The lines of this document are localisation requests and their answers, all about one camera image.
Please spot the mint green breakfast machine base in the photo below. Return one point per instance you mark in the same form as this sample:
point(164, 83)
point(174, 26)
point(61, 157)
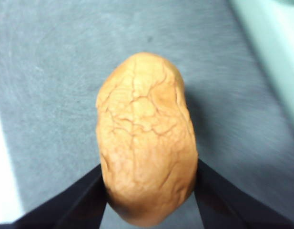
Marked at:
point(275, 47)

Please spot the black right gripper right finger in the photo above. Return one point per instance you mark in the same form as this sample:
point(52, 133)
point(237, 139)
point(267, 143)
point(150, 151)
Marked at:
point(232, 205)

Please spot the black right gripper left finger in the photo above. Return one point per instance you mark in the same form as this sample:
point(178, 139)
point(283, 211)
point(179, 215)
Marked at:
point(65, 205)

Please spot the brown potato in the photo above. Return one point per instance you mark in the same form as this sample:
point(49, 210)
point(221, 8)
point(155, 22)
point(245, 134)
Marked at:
point(146, 143)

